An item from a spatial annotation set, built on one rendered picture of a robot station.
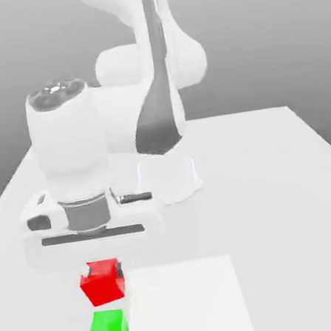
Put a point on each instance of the small red cube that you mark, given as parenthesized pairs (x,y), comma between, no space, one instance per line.
(102,285)

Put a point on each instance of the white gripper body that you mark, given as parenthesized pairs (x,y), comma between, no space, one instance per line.
(94,248)

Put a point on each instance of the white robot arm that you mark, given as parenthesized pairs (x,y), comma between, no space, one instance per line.
(68,138)

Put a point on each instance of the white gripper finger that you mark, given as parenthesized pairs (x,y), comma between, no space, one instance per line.
(120,269)
(85,270)

